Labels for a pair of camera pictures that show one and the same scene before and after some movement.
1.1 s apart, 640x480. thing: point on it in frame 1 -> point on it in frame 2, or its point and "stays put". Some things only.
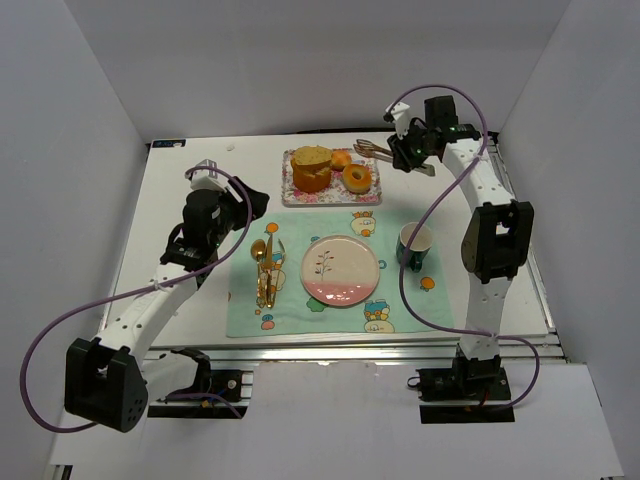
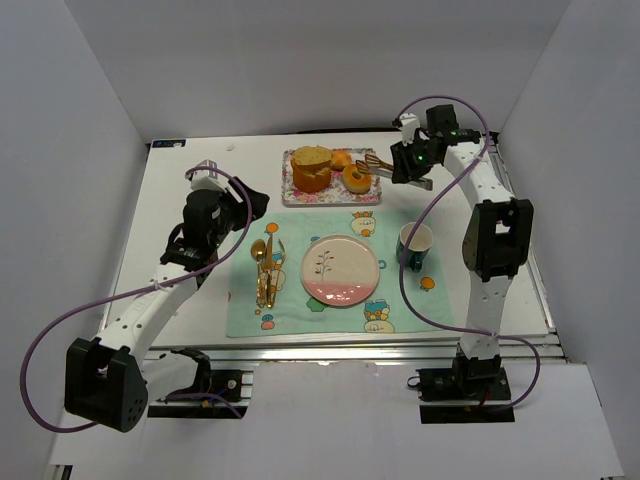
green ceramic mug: x=419 y=248 stays put
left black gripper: x=239 y=208 stays put
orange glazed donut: x=356 y=178 stays put
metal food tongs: x=367 y=149 -> x=373 y=165
